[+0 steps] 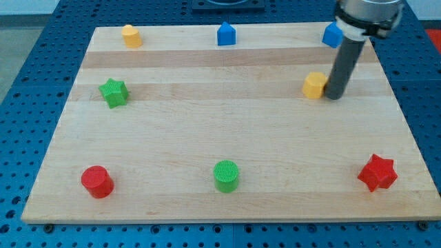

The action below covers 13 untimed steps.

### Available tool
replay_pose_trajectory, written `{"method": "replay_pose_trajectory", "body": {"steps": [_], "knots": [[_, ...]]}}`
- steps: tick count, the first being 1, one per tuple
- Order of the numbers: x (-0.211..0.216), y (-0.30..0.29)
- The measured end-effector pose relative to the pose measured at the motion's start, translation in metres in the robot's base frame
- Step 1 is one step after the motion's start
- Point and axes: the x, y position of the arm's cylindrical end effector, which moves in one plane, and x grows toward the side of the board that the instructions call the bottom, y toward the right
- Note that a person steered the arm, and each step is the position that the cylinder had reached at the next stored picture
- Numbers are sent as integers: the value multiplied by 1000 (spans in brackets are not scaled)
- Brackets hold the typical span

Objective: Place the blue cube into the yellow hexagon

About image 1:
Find yellow heart block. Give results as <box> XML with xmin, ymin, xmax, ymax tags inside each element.
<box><xmin>121</xmin><ymin>24</ymin><xmax>143</xmax><ymax>48</ymax></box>

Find green star block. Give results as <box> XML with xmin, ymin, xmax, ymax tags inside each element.
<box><xmin>99</xmin><ymin>78</ymin><xmax>129</xmax><ymax>109</ymax></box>

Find blue pentagon house block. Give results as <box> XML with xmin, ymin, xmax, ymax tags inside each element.
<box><xmin>216</xmin><ymin>21</ymin><xmax>236</xmax><ymax>46</ymax></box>

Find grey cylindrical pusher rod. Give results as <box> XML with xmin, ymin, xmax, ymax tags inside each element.
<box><xmin>324</xmin><ymin>37</ymin><xmax>365</xmax><ymax>100</ymax></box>

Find green cylinder block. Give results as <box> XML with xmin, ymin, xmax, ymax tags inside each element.
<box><xmin>213</xmin><ymin>160</ymin><xmax>239</xmax><ymax>193</ymax></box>

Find red star block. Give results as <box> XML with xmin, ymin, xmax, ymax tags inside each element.
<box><xmin>358</xmin><ymin>154</ymin><xmax>398</xmax><ymax>192</ymax></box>

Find blue cube block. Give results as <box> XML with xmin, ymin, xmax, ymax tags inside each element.
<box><xmin>322</xmin><ymin>22</ymin><xmax>343</xmax><ymax>48</ymax></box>

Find yellow hexagon block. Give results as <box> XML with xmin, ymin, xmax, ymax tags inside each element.
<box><xmin>302</xmin><ymin>72</ymin><xmax>327</xmax><ymax>99</ymax></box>

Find red cylinder block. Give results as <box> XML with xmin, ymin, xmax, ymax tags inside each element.
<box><xmin>81</xmin><ymin>165</ymin><xmax>114</xmax><ymax>198</ymax></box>

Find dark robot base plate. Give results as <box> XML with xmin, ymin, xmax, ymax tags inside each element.
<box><xmin>191</xmin><ymin>0</ymin><xmax>266</xmax><ymax>11</ymax></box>

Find wooden board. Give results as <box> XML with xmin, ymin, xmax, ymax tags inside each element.
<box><xmin>21</xmin><ymin>23</ymin><xmax>440</xmax><ymax>224</ymax></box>

